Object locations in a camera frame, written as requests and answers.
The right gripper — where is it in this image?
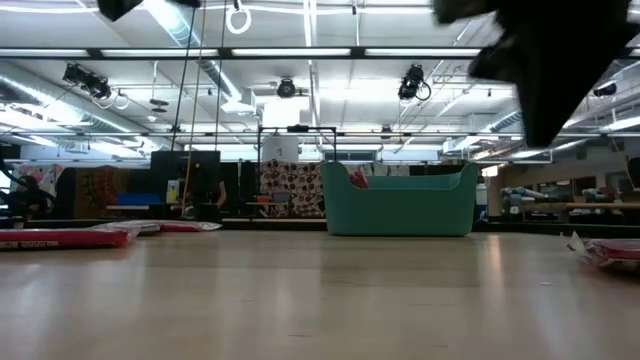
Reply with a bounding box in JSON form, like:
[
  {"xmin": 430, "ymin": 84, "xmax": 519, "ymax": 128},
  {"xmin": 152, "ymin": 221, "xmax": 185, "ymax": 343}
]
[{"xmin": 432, "ymin": 0, "xmax": 634, "ymax": 149}]

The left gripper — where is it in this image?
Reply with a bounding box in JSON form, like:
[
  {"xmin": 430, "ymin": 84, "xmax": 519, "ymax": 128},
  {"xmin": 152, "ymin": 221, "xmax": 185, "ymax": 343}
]
[{"xmin": 96, "ymin": 0, "xmax": 147, "ymax": 23}]

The red Orville popcorn bag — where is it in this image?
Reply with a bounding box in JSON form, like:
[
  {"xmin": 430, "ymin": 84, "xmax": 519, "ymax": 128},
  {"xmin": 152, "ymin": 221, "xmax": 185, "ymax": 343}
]
[
  {"xmin": 566, "ymin": 230, "xmax": 640, "ymax": 273},
  {"xmin": 0, "ymin": 228, "xmax": 132, "ymax": 251},
  {"xmin": 158, "ymin": 221, "xmax": 224, "ymax": 233},
  {"xmin": 88, "ymin": 220, "xmax": 162, "ymax": 236},
  {"xmin": 348, "ymin": 169, "xmax": 371, "ymax": 191}
]

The teal plastic basket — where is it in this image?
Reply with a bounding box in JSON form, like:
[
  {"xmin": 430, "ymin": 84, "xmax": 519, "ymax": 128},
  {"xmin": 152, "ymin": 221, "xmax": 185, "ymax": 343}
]
[{"xmin": 320, "ymin": 160, "xmax": 480, "ymax": 238}]

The black ceiling spotlight cluster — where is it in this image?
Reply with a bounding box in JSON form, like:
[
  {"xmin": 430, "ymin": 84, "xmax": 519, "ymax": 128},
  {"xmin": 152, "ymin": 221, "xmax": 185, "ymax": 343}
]
[{"xmin": 61, "ymin": 62, "xmax": 114, "ymax": 101}]

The grey rolled mat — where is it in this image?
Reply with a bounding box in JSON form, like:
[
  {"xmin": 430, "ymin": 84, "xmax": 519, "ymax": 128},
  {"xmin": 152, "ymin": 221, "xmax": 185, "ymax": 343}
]
[{"xmin": 501, "ymin": 185, "xmax": 551, "ymax": 207}]

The wooden workbench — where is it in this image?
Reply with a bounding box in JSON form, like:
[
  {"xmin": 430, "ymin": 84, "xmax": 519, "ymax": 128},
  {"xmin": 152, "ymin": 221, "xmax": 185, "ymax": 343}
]
[{"xmin": 519, "ymin": 201, "xmax": 640, "ymax": 212}]

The black overhead light beam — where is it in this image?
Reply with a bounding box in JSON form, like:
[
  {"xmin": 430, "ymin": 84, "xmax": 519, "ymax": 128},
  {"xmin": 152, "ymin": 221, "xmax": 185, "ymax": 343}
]
[{"xmin": 0, "ymin": 45, "xmax": 640, "ymax": 62}]

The leaf-patterned fabric panel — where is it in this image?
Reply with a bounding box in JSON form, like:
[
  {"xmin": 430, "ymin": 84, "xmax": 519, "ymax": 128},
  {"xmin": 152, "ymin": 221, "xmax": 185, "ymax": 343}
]
[{"xmin": 369, "ymin": 162, "xmax": 412, "ymax": 177}]

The pale floral fabric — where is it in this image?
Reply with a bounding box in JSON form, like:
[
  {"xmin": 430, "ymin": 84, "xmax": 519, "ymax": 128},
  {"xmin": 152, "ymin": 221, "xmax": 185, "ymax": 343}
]
[{"xmin": 14, "ymin": 162, "xmax": 67, "ymax": 201}]

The black tall cabinet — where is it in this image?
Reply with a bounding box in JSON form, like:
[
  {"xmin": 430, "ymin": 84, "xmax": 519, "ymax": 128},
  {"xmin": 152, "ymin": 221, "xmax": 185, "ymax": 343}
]
[{"xmin": 149, "ymin": 149, "xmax": 222, "ymax": 222}]

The orange brown patterned fabric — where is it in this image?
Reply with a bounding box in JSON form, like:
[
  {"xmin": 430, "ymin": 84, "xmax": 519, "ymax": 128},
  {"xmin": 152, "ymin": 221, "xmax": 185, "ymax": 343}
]
[{"xmin": 72, "ymin": 166, "xmax": 132, "ymax": 220}]

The round black ceiling device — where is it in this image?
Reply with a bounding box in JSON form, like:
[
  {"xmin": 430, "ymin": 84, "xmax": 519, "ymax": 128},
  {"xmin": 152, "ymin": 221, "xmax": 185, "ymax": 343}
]
[{"xmin": 276, "ymin": 76, "xmax": 298, "ymax": 100}]

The blue box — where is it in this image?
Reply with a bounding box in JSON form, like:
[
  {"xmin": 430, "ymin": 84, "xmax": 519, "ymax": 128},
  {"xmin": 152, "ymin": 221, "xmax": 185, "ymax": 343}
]
[{"xmin": 115, "ymin": 192, "xmax": 163, "ymax": 207}]

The person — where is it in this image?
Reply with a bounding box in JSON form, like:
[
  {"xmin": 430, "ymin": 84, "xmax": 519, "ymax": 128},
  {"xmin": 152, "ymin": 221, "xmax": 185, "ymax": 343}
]
[{"xmin": 0, "ymin": 158, "xmax": 57, "ymax": 222}]

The white bucket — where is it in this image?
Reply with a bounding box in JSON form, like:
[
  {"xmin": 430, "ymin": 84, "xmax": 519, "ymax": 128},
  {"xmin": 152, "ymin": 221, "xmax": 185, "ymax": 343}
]
[{"xmin": 261, "ymin": 134, "xmax": 301, "ymax": 163}]

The small wooden table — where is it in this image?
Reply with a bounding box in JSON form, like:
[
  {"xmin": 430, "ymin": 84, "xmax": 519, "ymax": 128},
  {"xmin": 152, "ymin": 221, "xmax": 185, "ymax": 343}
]
[{"xmin": 245, "ymin": 192, "xmax": 292, "ymax": 220}]

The red circle-patterned fabric panel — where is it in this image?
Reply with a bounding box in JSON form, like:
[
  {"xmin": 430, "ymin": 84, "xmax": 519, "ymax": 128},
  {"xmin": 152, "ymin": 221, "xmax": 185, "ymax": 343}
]
[{"xmin": 258, "ymin": 159, "xmax": 327, "ymax": 219}]

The silver ceiling air duct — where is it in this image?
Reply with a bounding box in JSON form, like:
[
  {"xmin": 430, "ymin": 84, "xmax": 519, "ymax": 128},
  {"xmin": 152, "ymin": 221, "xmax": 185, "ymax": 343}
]
[{"xmin": 144, "ymin": 0, "xmax": 246, "ymax": 101}]

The black hanging cable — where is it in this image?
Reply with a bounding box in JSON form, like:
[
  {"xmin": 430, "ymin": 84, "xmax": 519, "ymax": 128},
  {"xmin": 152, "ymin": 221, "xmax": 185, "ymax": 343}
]
[
  {"xmin": 214, "ymin": 0, "xmax": 229, "ymax": 152},
  {"xmin": 170, "ymin": 4, "xmax": 198, "ymax": 152}
]

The white hanging ring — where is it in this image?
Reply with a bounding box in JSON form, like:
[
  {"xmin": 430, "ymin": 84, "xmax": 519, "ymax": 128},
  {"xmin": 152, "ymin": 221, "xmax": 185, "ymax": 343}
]
[{"xmin": 224, "ymin": 2, "xmax": 253, "ymax": 36}]

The yellow hanging cord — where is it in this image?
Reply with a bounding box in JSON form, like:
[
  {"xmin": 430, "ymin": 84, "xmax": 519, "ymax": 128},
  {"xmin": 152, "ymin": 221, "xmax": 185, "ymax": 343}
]
[{"xmin": 180, "ymin": 0, "xmax": 208, "ymax": 214}]

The black hanging camera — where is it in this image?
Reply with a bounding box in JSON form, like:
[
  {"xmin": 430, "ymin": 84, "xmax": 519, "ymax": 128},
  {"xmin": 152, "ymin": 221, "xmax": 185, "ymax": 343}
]
[{"xmin": 397, "ymin": 63, "xmax": 433, "ymax": 103}]

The black metal stand frame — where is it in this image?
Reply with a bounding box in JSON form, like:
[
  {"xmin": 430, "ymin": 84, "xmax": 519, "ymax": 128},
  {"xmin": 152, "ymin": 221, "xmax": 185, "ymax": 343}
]
[{"xmin": 256, "ymin": 124, "xmax": 339, "ymax": 221}]

